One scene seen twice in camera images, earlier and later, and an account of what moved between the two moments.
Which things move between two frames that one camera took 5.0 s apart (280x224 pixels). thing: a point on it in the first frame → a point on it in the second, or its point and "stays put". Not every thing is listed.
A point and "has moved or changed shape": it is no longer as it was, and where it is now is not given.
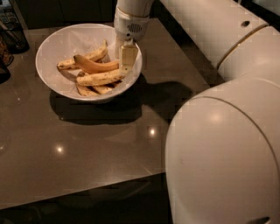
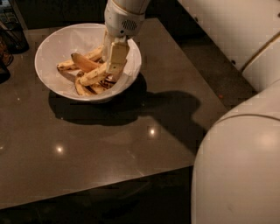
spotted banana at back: [96, 55] stays put
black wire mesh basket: [13, 37] stays put
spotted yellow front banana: [96, 78] has moved or changed shape
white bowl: [70, 41] stays put
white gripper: [129, 26] → [121, 23]
